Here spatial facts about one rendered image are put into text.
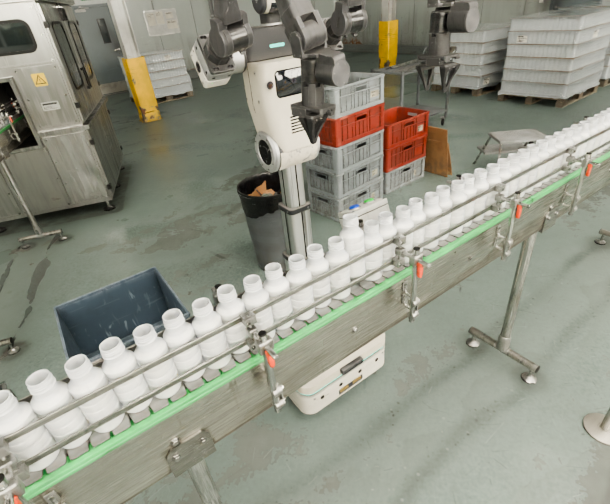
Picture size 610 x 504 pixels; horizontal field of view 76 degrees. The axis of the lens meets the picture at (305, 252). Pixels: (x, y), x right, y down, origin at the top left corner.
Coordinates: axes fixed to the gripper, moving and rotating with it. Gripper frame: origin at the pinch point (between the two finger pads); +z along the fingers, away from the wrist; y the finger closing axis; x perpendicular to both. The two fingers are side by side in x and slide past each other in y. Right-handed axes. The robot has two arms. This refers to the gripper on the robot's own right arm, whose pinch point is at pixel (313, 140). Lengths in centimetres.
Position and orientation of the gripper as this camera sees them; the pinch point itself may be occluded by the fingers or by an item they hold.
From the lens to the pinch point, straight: 108.0
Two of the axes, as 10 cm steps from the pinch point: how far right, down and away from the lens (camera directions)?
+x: 6.3, -4.4, 6.4
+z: 0.3, 8.4, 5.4
